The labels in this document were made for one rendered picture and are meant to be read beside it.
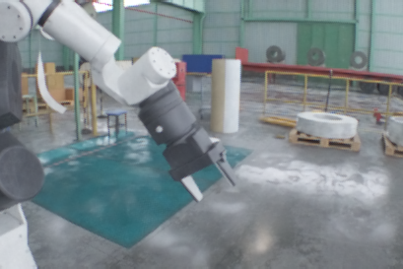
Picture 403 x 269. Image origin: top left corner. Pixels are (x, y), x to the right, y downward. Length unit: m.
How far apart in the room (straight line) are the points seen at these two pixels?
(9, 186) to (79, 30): 0.32
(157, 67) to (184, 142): 0.14
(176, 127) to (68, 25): 0.26
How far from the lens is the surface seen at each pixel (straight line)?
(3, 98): 0.72
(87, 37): 0.52
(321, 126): 4.96
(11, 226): 0.86
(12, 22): 0.52
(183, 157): 0.55
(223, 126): 5.34
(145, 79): 0.52
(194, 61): 10.14
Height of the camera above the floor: 1.22
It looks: 14 degrees down
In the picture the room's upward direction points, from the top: 1 degrees clockwise
